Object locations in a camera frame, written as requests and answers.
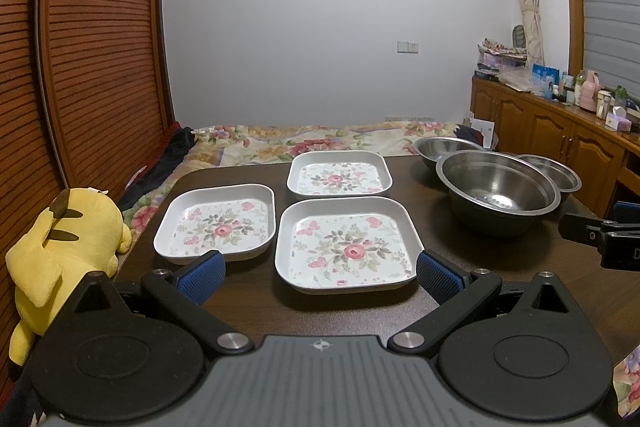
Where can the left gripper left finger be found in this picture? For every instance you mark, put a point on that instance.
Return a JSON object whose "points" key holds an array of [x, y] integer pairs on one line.
{"points": [[179, 298]]}

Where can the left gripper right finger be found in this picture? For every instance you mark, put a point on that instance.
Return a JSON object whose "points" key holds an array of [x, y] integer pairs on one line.
{"points": [[462, 297]]}

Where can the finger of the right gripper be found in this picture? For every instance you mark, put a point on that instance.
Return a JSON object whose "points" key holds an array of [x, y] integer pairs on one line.
{"points": [[582, 226]]}

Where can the small steel bowl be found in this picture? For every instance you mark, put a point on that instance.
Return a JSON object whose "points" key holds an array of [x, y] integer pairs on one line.
{"points": [[566, 179]]}

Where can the floral tray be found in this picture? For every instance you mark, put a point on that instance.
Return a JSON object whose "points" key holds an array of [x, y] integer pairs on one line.
{"points": [[338, 173], [238, 220], [347, 245]]}

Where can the large steel bowl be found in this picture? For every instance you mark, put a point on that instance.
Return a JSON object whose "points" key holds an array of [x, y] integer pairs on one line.
{"points": [[497, 191]]}

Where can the steel bowl back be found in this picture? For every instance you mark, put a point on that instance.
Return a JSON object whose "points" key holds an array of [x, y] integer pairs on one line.
{"points": [[432, 148]]}

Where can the floral tray back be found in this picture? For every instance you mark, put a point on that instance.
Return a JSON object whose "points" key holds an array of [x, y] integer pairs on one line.
{"points": [[338, 173]]}

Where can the wooden sideboard cabinet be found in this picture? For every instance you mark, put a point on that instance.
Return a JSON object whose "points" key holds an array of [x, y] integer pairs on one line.
{"points": [[606, 161]]}

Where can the pink tissue box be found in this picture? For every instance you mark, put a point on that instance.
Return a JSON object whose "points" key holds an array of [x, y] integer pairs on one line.
{"points": [[616, 120]]}

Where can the dark clothes on bed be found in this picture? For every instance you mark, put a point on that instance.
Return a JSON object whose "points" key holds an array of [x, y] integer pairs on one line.
{"points": [[176, 143]]}

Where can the yellow pikachu plush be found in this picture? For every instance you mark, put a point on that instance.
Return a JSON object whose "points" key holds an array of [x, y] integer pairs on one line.
{"points": [[81, 231]]}

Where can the pink bottle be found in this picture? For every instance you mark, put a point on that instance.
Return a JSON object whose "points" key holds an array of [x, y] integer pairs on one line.
{"points": [[589, 91]]}

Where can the white paper box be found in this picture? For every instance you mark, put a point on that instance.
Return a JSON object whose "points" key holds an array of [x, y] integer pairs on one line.
{"points": [[487, 131]]}

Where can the floral bed quilt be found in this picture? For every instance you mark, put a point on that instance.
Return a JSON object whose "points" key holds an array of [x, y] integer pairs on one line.
{"points": [[234, 146]]}

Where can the blue box on sideboard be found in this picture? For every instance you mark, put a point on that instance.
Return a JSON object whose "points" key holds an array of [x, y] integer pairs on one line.
{"points": [[545, 81]]}

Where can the pile of folded fabrics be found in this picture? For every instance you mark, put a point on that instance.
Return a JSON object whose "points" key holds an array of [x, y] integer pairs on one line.
{"points": [[495, 60]]}

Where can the white wall switch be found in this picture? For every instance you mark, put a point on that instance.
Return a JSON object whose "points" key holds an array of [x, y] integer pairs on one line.
{"points": [[407, 47]]}

